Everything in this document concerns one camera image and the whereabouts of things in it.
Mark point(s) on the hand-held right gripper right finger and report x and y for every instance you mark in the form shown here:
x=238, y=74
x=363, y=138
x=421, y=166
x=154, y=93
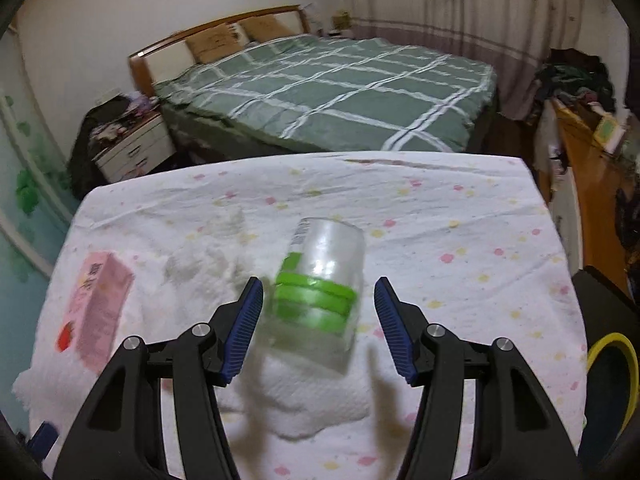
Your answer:
x=395, y=330

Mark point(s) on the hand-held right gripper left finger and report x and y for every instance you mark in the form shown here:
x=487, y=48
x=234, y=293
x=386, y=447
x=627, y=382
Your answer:
x=245, y=330

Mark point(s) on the clear jar with green lid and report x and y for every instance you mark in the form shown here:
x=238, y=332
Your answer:
x=320, y=280

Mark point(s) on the pink carton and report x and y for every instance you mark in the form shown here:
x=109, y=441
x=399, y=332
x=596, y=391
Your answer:
x=100, y=305

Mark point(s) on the black bin with yellow rim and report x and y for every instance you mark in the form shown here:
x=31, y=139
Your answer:
x=612, y=395

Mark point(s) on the white nightstand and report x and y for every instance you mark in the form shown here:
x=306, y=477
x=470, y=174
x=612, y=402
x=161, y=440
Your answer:
x=137, y=147

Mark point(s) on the black flat object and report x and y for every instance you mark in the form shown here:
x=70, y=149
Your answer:
x=605, y=285

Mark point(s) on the wooden desk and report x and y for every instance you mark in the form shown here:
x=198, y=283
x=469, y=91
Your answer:
x=590, y=185

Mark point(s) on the green plaid quilt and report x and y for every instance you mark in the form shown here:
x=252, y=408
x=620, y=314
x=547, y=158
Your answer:
x=340, y=90

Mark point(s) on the clothes pile on nightstand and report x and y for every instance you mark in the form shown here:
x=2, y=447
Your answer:
x=100, y=125

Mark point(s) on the sliding wardrobe door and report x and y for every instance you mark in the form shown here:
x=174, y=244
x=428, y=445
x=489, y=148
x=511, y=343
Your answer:
x=25, y=200

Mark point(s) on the wooden bed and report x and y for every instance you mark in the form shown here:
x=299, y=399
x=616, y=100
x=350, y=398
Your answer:
x=145, y=65

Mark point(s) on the brown pillow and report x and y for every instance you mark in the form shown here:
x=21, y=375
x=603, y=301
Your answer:
x=265, y=29
x=212, y=44

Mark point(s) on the green and white box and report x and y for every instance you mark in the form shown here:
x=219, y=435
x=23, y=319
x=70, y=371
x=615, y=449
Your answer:
x=607, y=132

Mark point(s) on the dark clothes pile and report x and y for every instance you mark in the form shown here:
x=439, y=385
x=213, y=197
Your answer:
x=575, y=77

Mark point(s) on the pink striped curtain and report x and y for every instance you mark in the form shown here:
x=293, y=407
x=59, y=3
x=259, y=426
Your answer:
x=475, y=15

